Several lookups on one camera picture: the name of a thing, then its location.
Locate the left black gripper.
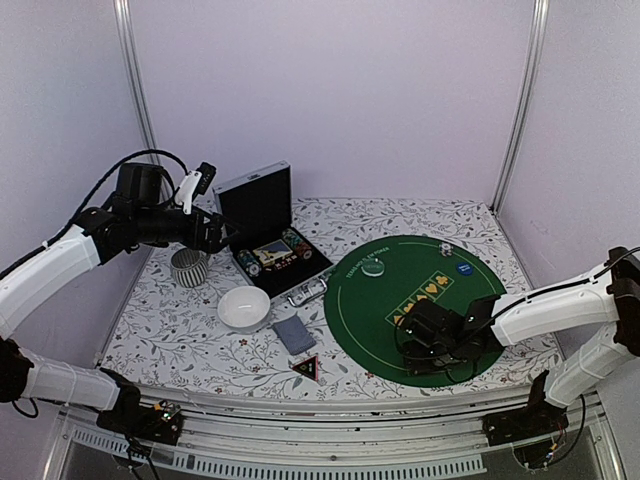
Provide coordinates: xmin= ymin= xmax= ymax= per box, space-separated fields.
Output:
xmin=133 ymin=204 xmax=245 ymax=253

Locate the blue small blind button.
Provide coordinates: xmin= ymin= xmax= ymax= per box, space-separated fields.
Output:
xmin=456 ymin=262 xmax=474 ymax=276

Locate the clear acrylic dealer button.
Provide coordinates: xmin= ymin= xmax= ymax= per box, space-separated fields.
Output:
xmin=361 ymin=258 xmax=385 ymax=277

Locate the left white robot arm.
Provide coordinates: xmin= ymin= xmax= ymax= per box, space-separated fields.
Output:
xmin=1 ymin=152 xmax=238 ymax=434

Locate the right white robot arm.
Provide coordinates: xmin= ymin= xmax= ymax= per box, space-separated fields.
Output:
xmin=394 ymin=247 xmax=639 ymax=436

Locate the left poker chip stack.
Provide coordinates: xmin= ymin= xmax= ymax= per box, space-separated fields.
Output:
xmin=237 ymin=249 xmax=262 ymax=277

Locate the poker chip stack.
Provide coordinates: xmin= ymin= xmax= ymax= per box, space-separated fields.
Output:
xmin=281 ymin=228 xmax=313 ymax=260
xmin=237 ymin=249 xmax=262 ymax=277

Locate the boxed playing card deck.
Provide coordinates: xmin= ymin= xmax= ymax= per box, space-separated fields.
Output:
xmin=252 ymin=239 xmax=293 ymax=267

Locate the striped ceramic mug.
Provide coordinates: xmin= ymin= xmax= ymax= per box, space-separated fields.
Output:
xmin=170 ymin=248 xmax=209 ymax=288

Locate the right poker chip stack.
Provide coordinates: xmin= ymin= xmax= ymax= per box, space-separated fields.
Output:
xmin=281 ymin=228 xmax=313 ymax=260

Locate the white ceramic bowl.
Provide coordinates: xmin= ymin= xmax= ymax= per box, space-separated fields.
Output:
xmin=217 ymin=286 xmax=271 ymax=333

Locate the round green poker mat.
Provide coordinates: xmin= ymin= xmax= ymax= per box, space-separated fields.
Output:
xmin=324 ymin=235 xmax=506 ymax=388

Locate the floral tablecloth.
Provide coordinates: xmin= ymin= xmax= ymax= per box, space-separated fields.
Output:
xmin=102 ymin=199 xmax=528 ymax=402

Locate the red black triangle card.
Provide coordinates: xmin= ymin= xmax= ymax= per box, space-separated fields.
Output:
xmin=291 ymin=355 xmax=319 ymax=381

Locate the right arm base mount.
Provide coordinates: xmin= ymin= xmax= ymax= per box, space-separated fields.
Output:
xmin=482 ymin=401 xmax=569 ymax=469

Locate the left aluminium frame post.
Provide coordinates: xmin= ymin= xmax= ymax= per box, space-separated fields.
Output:
xmin=113 ymin=0 xmax=157 ymax=149

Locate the aluminium frame post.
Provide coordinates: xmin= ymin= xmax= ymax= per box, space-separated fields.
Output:
xmin=490 ymin=0 xmax=550 ymax=216
xmin=113 ymin=0 xmax=157 ymax=149

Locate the right aluminium frame post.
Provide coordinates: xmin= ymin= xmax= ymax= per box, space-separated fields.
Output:
xmin=490 ymin=0 xmax=550 ymax=216

